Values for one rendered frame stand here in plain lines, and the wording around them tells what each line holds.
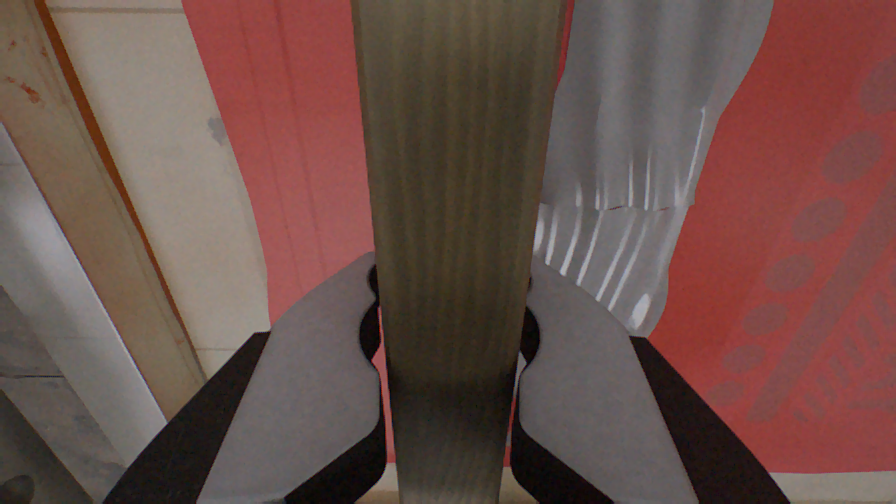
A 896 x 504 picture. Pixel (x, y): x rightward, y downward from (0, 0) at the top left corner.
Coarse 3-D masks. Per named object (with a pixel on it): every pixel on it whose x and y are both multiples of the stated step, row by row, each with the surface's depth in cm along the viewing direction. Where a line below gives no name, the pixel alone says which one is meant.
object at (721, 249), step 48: (288, 240) 18; (336, 240) 18; (720, 240) 18; (768, 240) 18; (288, 288) 20; (672, 288) 20; (720, 288) 20; (672, 336) 21; (720, 336) 21; (384, 384) 23; (768, 432) 25; (816, 432) 25; (864, 432) 25
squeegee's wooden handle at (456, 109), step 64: (384, 0) 5; (448, 0) 5; (512, 0) 5; (384, 64) 5; (448, 64) 5; (512, 64) 5; (384, 128) 6; (448, 128) 6; (512, 128) 6; (384, 192) 6; (448, 192) 6; (512, 192) 6; (384, 256) 7; (448, 256) 7; (512, 256) 7; (384, 320) 8; (448, 320) 7; (512, 320) 7; (448, 384) 8; (512, 384) 9; (448, 448) 9
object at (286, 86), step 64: (192, 0) 14; (256, 0) 14; (320, 0) 14; (832, 0) 13; (256, 64) 15; (320, 64) 15; (768, 64) 14; (832, 64) 14; (256, 128) 16; (320, 128) 16; (768, 128) 16; (256, 192) 17; (320, 192) 17; (704, 192) 17; (768, 192) 17
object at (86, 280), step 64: (0, 0) 12; (0, 64) 12; (64, 64) 14; (0, 128) 12; (64, 128) 14; (0, 192) 14; (64, 192) 14; (0, 256) 15; (64, 256) 15; (128, 256) 17; (64, 320) 16; (128, 320) 17; (128, 384) 18; (192, 384) 22; (128, 448) 21
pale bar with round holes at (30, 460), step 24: (0, 408) 18; (0, 432) 18; (24, 432) 19; (0, 456) 18; (24, 456) 19; (48, 456) 21; (0, 480) 18; (24, 480) 20; (48, 480) 21; (72, 480) 22
